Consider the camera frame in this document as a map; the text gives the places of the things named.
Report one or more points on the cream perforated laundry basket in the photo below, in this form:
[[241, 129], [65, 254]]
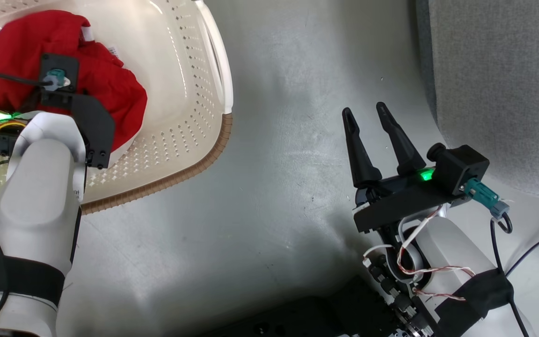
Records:
[[180, 93]]

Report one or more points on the red garment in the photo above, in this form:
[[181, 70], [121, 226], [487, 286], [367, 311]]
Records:
[[105, 89]]

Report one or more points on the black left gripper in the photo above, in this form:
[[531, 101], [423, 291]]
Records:
[[94, 126]]

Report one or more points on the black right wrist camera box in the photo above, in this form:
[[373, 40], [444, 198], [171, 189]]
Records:
[[461, 168]]

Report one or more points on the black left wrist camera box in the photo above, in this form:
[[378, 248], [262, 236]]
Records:
[[59, 65]]

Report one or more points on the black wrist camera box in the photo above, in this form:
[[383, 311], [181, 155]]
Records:
[[461, 168], [59, 65]]

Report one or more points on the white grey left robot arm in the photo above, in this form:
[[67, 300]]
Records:
[[31, 201]]

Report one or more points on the grey fabric sofa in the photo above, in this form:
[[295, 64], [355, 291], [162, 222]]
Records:
[[498, 84]]

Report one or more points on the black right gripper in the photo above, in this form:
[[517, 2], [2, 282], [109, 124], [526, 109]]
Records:
[[405, 201]]

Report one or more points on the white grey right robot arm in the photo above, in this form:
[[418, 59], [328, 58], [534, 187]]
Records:
[[442, 248]]

